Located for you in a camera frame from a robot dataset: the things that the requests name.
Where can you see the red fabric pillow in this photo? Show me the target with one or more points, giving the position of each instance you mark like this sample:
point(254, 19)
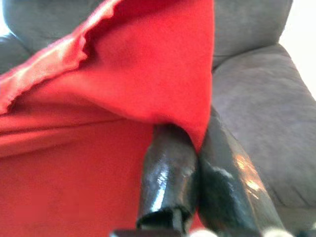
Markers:
point(98, 98)

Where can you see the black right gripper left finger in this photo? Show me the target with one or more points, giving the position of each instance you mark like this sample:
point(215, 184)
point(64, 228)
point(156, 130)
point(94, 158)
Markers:
point(168, 177)

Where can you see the grey fabric sofa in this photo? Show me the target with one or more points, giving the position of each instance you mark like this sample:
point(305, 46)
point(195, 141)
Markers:
point(259, 98)

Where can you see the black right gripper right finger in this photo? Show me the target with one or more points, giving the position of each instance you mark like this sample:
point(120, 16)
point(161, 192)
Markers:
point(229, 185)

